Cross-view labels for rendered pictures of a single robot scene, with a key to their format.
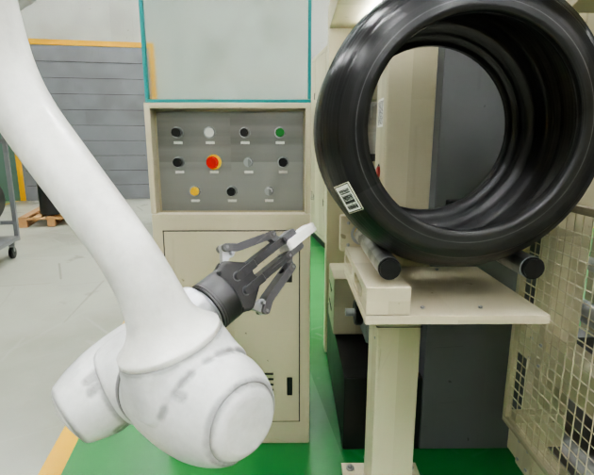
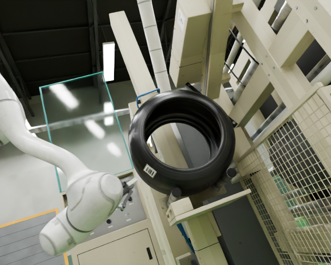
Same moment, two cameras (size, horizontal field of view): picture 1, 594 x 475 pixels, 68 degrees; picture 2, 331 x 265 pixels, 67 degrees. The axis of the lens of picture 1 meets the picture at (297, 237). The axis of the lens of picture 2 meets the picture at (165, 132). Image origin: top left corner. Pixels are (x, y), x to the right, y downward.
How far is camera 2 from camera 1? 0.51 m
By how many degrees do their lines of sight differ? 35
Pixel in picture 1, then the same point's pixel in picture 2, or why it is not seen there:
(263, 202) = (125, 221)
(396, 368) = not seen: outside the picture
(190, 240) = (93, 255)
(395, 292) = (183, 201)
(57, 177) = (40, 145)
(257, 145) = not seen: hidden behind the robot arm
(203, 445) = (98, 189)
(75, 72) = (13, 238)
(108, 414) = (64, 231)
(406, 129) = (172, 156)
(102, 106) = (30, 253)
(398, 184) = not seen: hidden behind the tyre
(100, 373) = (59, 216)
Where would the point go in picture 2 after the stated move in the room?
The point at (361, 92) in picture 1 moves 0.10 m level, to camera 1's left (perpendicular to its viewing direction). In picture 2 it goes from (140, 133) to (120, 139)
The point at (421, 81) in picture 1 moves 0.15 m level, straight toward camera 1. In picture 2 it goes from (169, 138) to (165, 130)
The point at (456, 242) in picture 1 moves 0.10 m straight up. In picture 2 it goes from (197, 172) to (189, 152)
